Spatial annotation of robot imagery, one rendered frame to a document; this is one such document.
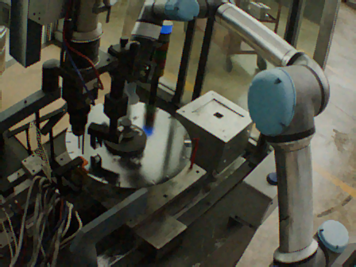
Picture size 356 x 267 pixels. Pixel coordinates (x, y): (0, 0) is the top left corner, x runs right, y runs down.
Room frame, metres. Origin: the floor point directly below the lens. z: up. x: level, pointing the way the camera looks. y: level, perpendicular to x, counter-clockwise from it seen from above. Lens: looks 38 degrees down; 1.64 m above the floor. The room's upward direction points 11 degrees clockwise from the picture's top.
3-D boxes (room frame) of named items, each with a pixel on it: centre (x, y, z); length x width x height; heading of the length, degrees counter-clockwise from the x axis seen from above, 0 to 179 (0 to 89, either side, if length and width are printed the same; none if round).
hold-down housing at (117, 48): (0.74, 0.14, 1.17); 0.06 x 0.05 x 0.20; 138
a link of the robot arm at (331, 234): (0.56, -0.45, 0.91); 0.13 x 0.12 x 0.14; 131
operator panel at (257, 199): (0.89, -0.31, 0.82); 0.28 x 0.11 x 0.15; 147
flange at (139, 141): (0.82, 0.13, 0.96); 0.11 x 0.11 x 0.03
